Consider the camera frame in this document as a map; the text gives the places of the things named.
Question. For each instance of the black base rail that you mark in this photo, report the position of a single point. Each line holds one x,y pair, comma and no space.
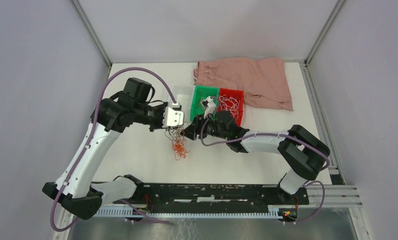
195,198

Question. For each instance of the clear plastic bin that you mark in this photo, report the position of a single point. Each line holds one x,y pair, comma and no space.
184,96

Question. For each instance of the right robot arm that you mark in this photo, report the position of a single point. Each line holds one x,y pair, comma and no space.
305,154

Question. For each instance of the green plastic bin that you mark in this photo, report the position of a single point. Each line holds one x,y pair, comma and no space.
199,95

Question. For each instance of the white slotted cable duct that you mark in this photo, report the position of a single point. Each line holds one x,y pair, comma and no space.
128,212

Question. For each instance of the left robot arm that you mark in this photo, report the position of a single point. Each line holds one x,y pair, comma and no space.
75,190

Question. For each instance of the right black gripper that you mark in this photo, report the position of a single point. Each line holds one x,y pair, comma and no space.
191,130

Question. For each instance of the pink cloth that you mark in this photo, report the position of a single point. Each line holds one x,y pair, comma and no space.
263,81

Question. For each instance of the red plastic bin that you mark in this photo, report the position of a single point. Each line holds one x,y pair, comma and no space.
231,100

